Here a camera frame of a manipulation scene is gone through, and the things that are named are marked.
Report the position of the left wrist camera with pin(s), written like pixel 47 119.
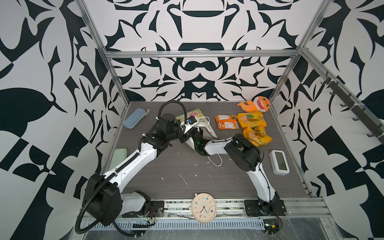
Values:
pixel 192 120

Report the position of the round wooden clock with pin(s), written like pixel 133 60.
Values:
pixel 204 207

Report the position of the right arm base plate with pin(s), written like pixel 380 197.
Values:
pixel 257 208

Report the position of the light green tray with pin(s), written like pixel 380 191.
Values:
pixel 118 157

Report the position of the wall hook rail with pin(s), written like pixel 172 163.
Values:
pixel 361 111

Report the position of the white green paper bag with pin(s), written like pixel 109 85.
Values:
pixel 203 124

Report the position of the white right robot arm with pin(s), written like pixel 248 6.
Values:
pixel 247 157

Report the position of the orange shark plush toy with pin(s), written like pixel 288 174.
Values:
pixel 259 104

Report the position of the orange snack packet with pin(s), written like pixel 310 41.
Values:
pixel 227 122

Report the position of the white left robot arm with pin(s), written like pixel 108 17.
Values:
pixel 103 202

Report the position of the yellow snack packet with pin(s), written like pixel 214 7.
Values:
pixel 257 136
pixel 251 120

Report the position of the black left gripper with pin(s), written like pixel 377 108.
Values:
pixel 186 136

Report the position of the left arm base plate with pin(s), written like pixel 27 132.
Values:
pixel 151 209

